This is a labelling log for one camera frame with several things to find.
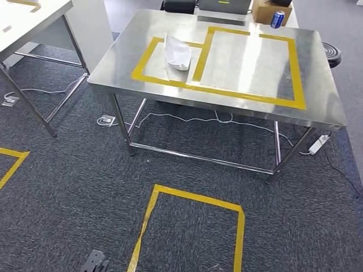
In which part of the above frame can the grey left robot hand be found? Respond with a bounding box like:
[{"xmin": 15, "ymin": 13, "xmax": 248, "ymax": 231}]
[{"xmin": 79, "ymin": 249, "xmax": 109, "ymax": 272}]

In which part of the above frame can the white plastic shell part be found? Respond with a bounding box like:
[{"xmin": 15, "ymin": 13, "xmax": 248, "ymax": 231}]
[{"xmin": 164, "ymin": 33, "xmax": 192, "ymax": 72}]

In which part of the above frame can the stainless steel workbench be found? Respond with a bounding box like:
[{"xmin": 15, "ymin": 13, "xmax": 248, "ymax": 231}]
[{"xmin": 87, "ymin": 8, "xmax": 347, "ymax": 185}]

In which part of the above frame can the yellow floor tape square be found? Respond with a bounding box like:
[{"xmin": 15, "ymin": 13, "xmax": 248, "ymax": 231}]
[{"xmin": 127, "ymin": 184, "xmax": 246, "ymax": 272}]

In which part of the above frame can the grey floor socket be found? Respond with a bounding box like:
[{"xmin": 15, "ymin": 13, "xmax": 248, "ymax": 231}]
[
  {"xmin": 2, "ymin": 95, "xmax": 20, "ymax": 108},
  {"xmin": 97, "ymin": 114, "xmax": 116, "ymax": 128}
]

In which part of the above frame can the yellow tape double-rectangle outline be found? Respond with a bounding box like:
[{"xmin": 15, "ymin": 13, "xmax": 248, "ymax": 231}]
[{"xmin": 131, "ymin": 26, "xmax": 307, "ymax": 111}]

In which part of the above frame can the white power strip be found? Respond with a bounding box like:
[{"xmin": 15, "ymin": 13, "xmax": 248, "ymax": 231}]
[{"xmin": 308, "ymin": 134, "xmax": 330, "ymax": 156}]

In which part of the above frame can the white partition panel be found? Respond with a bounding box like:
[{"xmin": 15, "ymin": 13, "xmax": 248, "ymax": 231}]
[{"xmin": 31, "ymin": 0, "xmax": 114, "ymax": 74}]

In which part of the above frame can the stainless steel table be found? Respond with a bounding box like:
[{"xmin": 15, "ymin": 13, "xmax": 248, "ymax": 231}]
[{"xmin": 0, "ymin": 0, "xmax": 91, "ymax": 138}]

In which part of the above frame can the brown cardboard box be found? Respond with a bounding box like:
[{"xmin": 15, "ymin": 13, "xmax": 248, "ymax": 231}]
[{"xmin": 251, "ymin": 0, "xmax": 293, "ymax": 26}]

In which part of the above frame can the blue drink can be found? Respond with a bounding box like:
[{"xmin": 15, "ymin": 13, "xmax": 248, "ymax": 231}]
[{"xmin": 269, "ymin": 10, "xmax": 285, "ymax": 29}]

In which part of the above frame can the black ribbed round stool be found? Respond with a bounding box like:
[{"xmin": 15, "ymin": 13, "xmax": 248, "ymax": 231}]
[{"xmin": 321, "ymin": 41, "xmax": 343, "ymax": 69}]

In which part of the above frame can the grey laptop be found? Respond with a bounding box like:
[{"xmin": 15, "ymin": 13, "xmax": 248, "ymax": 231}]
[{"xmin": 198, "ymin": 0, "xmax": 253, "ymax": 16}]

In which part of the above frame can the black zip case yellow label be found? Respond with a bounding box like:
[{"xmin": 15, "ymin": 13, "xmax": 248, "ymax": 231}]
[{"xmin": 160, "ymin": 0, "xmax": 197, "ymax": 15}]

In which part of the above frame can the white floor cable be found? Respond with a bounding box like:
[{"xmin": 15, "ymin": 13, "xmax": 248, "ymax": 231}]
[
  {"xmin": 4, "ymin": 76, "xmax": 82, "ymax": 100},
  {"xmin": 97, "ymin": 109, "xmax": 312, "ymax": 156}
]

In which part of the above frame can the black floor cable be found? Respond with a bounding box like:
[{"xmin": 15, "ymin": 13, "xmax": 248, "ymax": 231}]
[{"xmin": 268, "ymin": 124, "xmax": 363, "ymax": 199}]

